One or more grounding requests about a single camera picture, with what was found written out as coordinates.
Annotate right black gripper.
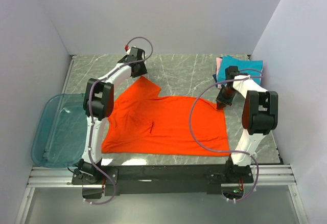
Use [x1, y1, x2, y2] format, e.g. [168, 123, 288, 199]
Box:
[216, 85, 238, 110]

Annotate orange t-shirt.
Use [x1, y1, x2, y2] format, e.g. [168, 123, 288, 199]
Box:
[102, 77, 229, 156]

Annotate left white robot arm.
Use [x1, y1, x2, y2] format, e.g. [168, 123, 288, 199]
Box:
[78, 46, 147, 184]

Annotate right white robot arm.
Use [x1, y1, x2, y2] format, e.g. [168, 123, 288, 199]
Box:
[216, 66, 278, 183]

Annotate folded pink t-shirt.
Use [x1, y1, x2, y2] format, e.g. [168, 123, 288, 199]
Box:
[216, 57, 222, 75]

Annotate folded teal t-shirt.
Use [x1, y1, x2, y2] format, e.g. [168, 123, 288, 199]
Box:
[213, 56, 264, 82]

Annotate black base bar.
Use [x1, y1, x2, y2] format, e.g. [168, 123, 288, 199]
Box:
[72, 163, 254, 199]

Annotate blue plastic bin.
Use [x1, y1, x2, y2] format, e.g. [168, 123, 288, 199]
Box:
[31, 93, 87, 168]

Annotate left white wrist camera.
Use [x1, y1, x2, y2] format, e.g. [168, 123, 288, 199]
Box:
[124, 44, 136, 52]

